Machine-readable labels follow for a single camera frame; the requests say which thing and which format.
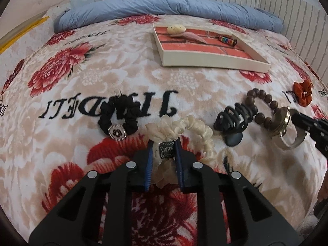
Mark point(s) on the blue rolled duvet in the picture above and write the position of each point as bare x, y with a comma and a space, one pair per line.
104, 10

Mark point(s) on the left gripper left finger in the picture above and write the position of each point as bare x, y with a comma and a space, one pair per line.
96, 211

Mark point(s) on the cream hair clip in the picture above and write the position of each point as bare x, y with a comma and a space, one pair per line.
176, 29

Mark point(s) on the rust red scrunchie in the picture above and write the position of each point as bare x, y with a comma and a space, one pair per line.
303, 92

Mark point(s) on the white tray with brick liner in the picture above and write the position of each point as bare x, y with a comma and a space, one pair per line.
179, 52

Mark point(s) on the black scrunchie with charm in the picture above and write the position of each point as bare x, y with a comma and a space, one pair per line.
118, 117

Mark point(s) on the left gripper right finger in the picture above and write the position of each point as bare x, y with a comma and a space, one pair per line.
230, 210

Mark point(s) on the cream satin scrunchie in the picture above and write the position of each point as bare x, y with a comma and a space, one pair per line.
195, 136

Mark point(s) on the yellow edged board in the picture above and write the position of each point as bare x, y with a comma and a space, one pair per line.
16, 33

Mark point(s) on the floral fleece blanket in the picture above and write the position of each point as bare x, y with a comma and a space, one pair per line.
51, 92

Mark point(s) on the black plastic claw clip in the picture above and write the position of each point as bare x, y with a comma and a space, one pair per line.
233, 121

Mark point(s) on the pink feather hair piece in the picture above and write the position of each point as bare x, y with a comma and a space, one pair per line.
189, 36

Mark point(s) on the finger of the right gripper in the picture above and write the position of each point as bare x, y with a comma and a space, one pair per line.
317, 128

